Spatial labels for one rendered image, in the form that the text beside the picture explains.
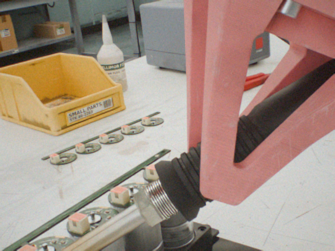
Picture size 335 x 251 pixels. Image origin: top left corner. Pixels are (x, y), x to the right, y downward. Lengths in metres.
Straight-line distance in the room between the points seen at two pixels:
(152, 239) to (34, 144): 0.30
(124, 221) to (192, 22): 0.08
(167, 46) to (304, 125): 0.57
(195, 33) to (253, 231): 0.18
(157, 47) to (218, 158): 0.59
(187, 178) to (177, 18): 0.53
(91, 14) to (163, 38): 5.41
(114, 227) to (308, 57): 0.10
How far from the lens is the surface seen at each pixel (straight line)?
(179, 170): 0.18
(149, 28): 0.75
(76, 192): 0.42
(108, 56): 0.66
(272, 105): 0.18
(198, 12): 0.18
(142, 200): 0.18
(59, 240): 0.23
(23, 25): 5.55
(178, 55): 0.71
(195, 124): 0.19
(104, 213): 0.25
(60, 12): 5.84
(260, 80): 0.64
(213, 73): 0.15
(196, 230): 0.30
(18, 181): 0.46
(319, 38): 0.16
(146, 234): 0.26
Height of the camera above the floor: 0.93
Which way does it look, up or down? 20 degrees down
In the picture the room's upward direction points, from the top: 7 degrees counter-clockwise
